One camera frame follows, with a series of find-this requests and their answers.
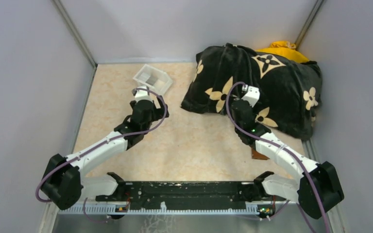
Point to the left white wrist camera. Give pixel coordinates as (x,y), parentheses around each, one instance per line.
(142,93)

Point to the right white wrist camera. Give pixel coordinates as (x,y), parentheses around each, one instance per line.
(251,94)

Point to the brown leather card holder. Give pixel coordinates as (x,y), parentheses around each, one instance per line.
(258,156)

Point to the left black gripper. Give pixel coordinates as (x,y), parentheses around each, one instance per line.
(159,111)

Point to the white translucent plastic card box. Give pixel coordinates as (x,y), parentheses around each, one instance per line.
(155,79)

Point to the yellow cloth bundle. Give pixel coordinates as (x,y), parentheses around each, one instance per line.
(285,49)

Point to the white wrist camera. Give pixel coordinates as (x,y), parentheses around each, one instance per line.
(251,94)
(142,93)

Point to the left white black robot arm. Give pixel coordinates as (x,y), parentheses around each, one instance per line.
(65,180)

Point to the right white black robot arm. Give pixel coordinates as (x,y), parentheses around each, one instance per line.
(313,186)

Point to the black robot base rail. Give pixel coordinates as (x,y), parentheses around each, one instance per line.
(219,195)

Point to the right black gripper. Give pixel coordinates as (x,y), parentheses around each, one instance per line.
(254,112)

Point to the black floral plush blanket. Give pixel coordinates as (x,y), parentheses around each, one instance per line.
(290,92)

